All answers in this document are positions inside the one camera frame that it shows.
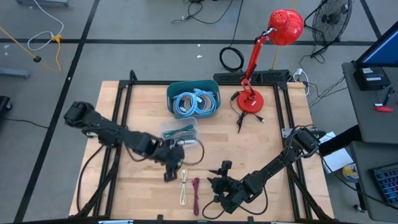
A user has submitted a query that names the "grey desk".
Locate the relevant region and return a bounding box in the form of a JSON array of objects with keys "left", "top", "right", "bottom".
[
  {"left": 341, "top": 61, "right": 398, "bottom": 144},
  {"left": 349, "top": 140, "right": 398, "bottom": 223}
]

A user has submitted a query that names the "black metal table frame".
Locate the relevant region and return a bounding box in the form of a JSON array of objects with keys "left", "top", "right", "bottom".
[{"left": 70, "top": 70, "right": 335, "bottom": 224}]

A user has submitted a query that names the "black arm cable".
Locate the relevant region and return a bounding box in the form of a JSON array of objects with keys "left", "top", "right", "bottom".
[
  {"left": 322, "top": 152, "right": 398, "bottom": 208},
  {"left": 76, "top": 144, "right": 105, "bottom": 212}
]

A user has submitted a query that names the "black mini computer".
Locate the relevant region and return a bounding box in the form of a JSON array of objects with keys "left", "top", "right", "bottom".
[{"left": 353, "top": 66, "right": 392, "bottom": 91}]

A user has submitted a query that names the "white paper sheet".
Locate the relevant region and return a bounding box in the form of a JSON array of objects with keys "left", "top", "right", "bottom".
[{"left": 321, "top": 131, "right": 353, "bottom": 174}]

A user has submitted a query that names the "yellow hanging cable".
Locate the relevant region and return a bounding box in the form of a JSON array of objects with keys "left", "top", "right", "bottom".
[{"left": 271, "top": 0, "right": 296, "bottom": 70}]

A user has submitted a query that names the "black pen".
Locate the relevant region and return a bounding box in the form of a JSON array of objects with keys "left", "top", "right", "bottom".
[{"left": 382, "top": 86, "right": 395, "bottom": 106}]

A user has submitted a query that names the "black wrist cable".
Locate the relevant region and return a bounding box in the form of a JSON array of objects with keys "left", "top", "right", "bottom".
[
  {"left": 201, "top": 186, "right": 269, "bottom": 220},
  {"left": 182, "top": 138, "right": 205, "bottom": 166}
]

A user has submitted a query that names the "black coiled floor cable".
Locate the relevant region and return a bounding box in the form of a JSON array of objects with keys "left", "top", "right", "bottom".
[{"left": 218, "top": 0, "right": 246, "bottom": 73}]

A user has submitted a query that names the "yellow floor cable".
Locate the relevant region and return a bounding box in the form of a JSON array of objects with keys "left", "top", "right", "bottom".
[{"left": 0, "top": 26, "right": 62, "bottom": 73}]

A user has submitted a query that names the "red desk lamp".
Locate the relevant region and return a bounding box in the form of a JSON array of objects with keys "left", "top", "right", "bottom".
[{"left": 236, "top": 9, "right": 305, "bottom": 114}]

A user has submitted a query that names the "clear plastic bin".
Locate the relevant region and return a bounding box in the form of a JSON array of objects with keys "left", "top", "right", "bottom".
[{"left": 159, "top": 116, "right": 200, "bottom": 147}]

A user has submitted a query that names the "black caster base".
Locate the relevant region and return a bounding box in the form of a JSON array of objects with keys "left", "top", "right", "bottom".
[{"left": 0, "top": 95, "right": 13, "bottom": 113}]

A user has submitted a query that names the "teal plastic bin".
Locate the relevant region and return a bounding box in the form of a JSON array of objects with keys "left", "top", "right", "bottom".
[{"left": 166, "top": 79, "right": 222, "bottom": 119}]

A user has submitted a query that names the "blue yellow round object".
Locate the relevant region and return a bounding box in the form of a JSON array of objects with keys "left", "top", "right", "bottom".
[{"left": 341, "top": 163, "right": 360, "bottom": 182}]

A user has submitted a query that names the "grey furniture foot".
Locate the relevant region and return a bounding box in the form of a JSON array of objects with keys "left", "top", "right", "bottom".
[
  {"left": 15, "top": 0, "right": 69, "bottom": 7},
  {"left": 0, "top": 67, "right": 31, "bottom": 80}
]

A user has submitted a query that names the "black lamp cord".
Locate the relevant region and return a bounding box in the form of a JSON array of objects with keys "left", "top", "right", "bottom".
[{"left": 229, "top": 90, "right": 266, "bottom": 134}]

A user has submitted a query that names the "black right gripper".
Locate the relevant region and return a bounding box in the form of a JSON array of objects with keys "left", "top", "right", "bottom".
[{"left": 206, "top": 160, "right": 249, "bottom": 215}]

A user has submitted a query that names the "white plug cable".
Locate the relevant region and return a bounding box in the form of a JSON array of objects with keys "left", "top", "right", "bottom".
[{"left": 292, "top": 67, "right": 311, "bottom": 96}]

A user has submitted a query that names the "pink black braided cable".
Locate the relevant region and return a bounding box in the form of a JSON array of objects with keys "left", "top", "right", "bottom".
[{"left": 192, "top": 177, "right": 201, "bottom": 217}]

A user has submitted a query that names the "backlit keyboard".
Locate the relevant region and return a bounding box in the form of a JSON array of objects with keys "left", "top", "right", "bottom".
[{"left": 369, "top": 163, "right": 398, "bottom": 207}]

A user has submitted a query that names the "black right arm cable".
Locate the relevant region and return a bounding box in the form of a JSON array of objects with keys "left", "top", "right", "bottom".
[{"left": 322, "top": 152, "right": 398, "bottom": 208}]

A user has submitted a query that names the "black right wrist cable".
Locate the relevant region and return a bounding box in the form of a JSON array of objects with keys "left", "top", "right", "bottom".
[{"left": 201, "top": 186, "right": 269, "bottom": 220}]

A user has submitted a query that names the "black cable bundle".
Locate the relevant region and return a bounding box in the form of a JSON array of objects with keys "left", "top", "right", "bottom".
[{"left": 307, "top": 76, "right": 348, "bottom": 108}]

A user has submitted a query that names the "cream USB cable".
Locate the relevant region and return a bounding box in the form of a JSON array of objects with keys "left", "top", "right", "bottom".
[{"left": 179, "top": 167, "right": 188, "bottom": 206}]

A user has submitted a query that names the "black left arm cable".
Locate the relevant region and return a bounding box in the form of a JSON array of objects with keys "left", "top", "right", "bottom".
[{"left": 76, "top": 144, "right": 105, "bottom": 212}]

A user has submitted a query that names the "teal braided cable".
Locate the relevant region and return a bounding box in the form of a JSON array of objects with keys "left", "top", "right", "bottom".
[
  {"left": 162, "top": 124, "right": 195, "bottom": 138},
  {"left": 167, "top": 132, "right": 198, "bottom": 141}
]

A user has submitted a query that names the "white floor cable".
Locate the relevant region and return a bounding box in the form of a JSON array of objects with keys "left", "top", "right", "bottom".
[{"left": 27, "top": 0, "right": 65, "bottom": 52}]

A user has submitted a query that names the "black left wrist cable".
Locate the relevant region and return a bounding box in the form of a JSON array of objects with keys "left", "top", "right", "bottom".
[{"left": 182, "top": 138, "right": 205, "bottom": 166}]

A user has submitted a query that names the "black floor fan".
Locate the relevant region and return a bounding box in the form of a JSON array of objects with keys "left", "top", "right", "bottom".
[{"left": 303, "top": 0, "right": 354, "bottom": 59}]

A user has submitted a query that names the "computer monitor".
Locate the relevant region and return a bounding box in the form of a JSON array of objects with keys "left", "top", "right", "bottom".
[{"left": 354, "top": 20, "right": 398, "bottom": 68}]

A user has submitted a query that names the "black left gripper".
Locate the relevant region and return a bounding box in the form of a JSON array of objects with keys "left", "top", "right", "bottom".
[{"left": 152, "top": 138, "right": 185, "bottom": 183}]

